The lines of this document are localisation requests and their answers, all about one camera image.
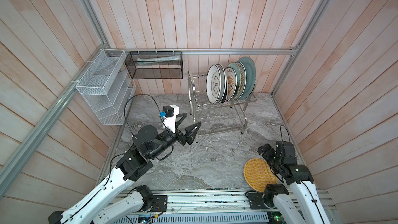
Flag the mint plate with flower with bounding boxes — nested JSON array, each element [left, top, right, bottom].
[[227, 63, 240, 101]]

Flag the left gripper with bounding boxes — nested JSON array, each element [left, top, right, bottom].
[[148, 112, 201, 159]]

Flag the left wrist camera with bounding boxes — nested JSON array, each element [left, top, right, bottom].
[[160, 104, 179, 133]]

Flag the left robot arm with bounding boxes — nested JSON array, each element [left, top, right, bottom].
[[48, 114, 202, 224]]

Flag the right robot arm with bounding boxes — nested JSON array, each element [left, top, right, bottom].
[[258, 141, 330, 224]]

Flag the white plate black outline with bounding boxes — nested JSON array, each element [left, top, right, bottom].
[[206, 64, 221, 104]]

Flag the black mesh basket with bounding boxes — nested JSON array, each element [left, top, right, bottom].
[[124, 51, 183, 79]]

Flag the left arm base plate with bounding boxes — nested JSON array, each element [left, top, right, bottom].
[[142, 195, 168, 212]]

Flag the white plate dark lettered rim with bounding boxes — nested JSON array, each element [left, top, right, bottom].
[[216, 64, 227, 103]]

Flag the yellow woven plate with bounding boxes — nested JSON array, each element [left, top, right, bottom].
[[244, 158, 278, 192]]

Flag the aluminium frame rail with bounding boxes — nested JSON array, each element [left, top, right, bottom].
[[121, 48, 299, 56]]

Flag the orange sunburst plate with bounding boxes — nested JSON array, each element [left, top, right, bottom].
[[224, 66, 237, 101], [235, 61, 246, 100]]

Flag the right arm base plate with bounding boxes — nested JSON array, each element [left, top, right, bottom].
[[245, 191, 276, 209]]

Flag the white wire shelf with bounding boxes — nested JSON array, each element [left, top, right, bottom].
[[76, 49, 136, 125]]

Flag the grey-green plate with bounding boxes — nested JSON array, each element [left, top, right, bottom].
[[238, 57, 256, 100]]

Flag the chrome dish rack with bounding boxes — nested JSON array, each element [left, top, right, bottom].
[[187, 73, 257, 135]]

